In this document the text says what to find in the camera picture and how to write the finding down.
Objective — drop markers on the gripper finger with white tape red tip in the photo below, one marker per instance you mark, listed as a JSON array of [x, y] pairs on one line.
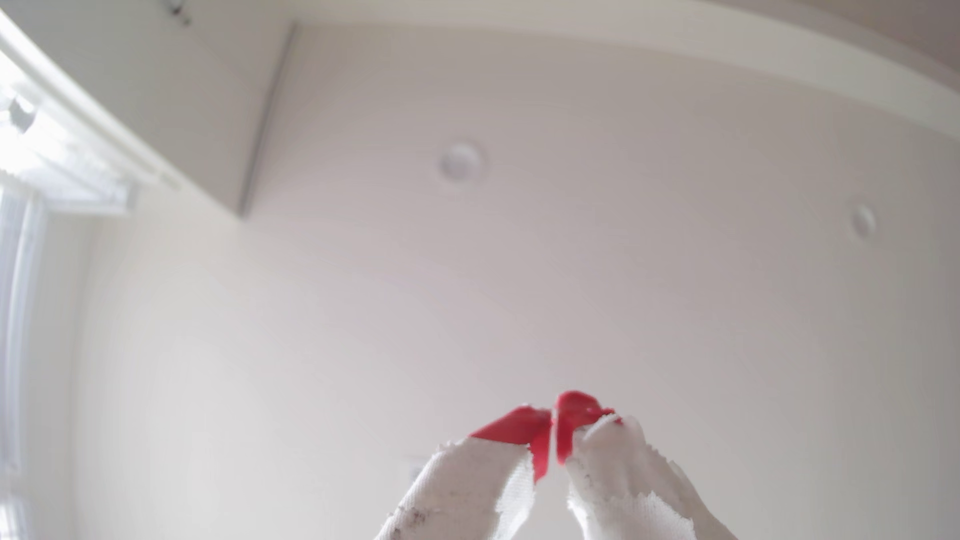
[[465, 487], [622, 480]]

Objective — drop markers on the round recessed ceiling light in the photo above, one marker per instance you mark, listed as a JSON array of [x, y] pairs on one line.
[[460, 162], [862, 221]]

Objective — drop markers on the white sheer curtain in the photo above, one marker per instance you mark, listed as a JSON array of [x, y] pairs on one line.
[[15, 337]]

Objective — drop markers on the white window curtain rail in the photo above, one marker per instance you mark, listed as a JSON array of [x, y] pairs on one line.
[[67, 150]]

